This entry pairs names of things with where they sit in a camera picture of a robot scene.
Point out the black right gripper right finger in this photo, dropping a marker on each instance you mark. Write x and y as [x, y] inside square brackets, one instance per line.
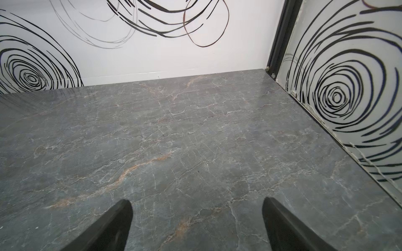
[286, 232]

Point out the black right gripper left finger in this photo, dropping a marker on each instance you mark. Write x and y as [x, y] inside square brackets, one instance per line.
[108, 233]

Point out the black corner frame post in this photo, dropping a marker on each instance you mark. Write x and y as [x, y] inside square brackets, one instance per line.
[283, 34]

